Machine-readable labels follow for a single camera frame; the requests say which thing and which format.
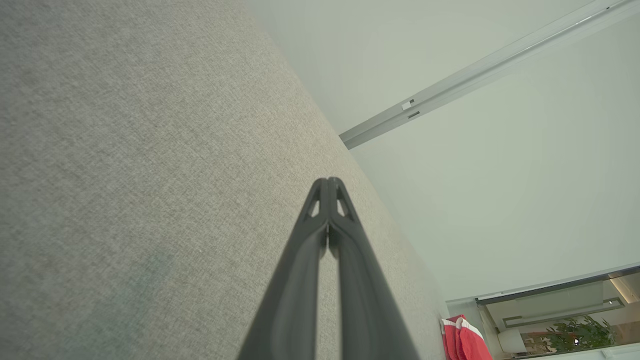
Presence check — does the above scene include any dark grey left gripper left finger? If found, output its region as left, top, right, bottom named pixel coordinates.
left=237, top=177, right=330, bottom=360

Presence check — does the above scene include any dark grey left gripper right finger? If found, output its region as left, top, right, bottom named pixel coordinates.
left=328, top=177, right=421, bottom=360

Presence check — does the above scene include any red Bulls 23 jersey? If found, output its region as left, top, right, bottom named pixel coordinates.
left=440, top=314, right=494, bottom=360

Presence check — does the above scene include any green potted plant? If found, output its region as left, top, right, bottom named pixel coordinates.
left=545, top=315, right=617, bottom=353

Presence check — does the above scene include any dark window frame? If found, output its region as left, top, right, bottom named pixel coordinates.
left=475, top=265, right=640, bottom=306

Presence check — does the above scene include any grey metal post with latch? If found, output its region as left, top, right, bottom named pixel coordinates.
left=338, top=0, right=640, bottom=151

